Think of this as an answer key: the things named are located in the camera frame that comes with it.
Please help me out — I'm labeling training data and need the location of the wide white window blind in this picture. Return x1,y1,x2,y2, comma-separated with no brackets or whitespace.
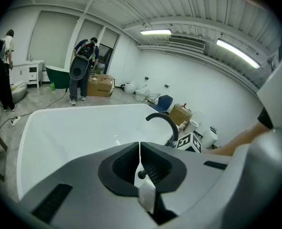
27,10,80,69

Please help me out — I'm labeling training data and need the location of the small cardboard box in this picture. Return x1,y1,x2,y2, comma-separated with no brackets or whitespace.
168,104,193,126

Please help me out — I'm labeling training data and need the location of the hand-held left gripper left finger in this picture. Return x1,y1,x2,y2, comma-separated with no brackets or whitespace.
20,142,160,229

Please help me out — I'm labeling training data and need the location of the white oval toilet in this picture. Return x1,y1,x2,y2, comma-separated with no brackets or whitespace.
123,81,138,95

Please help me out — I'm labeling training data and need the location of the long ceiling light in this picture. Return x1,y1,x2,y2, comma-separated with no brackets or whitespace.
140,28,172,36
216,38,261,69

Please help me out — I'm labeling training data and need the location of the pink item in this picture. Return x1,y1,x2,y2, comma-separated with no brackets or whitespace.
176,120,189,132

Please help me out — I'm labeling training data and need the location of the person's black shirt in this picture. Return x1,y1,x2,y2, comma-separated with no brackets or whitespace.
257,107,274,130

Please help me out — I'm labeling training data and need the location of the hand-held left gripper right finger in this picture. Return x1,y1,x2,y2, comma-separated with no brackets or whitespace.
141,141,232,225

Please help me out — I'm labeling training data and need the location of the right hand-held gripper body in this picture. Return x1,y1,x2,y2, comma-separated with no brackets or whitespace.
176,132,203,154

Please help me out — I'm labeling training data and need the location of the white bathtub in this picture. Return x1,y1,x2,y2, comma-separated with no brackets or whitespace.
16,103,180,202

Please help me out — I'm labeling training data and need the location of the short white window blind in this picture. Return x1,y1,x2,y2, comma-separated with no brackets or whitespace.
100,28,120,48

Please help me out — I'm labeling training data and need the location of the thin floor cable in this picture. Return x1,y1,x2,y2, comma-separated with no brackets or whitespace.
20,89,71,118

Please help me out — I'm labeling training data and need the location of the gray beanbag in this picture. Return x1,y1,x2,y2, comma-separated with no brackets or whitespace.
10,81,29,104

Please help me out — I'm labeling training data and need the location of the dark glass window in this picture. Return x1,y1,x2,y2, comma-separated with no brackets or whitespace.
97,43,113,74

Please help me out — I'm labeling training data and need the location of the white open-lid toilet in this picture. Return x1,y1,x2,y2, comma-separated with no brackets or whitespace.
134,83,150,102

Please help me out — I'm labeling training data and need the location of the large cardboard box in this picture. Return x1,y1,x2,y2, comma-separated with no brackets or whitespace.
86,73,116,97

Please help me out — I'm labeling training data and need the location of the white tall urinal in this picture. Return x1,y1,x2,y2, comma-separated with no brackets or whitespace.
184,111,203,135

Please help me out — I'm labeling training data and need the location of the narrow white window blind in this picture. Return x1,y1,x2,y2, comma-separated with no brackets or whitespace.
78,19,104,57

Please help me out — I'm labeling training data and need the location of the ceiling air vent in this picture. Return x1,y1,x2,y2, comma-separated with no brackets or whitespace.
167,35,206,52

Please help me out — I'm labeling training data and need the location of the dark green bathtub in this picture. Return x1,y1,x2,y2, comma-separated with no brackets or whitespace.
45,65,72,90

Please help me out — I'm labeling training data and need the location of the white vanity cabinet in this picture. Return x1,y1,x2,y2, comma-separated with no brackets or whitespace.
9,60,45,89

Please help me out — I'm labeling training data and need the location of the blue chair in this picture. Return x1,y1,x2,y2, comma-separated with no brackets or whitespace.
150,94,174,115

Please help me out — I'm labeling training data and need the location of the person's right forearm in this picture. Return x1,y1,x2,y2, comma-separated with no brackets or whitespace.
204,122,270,156

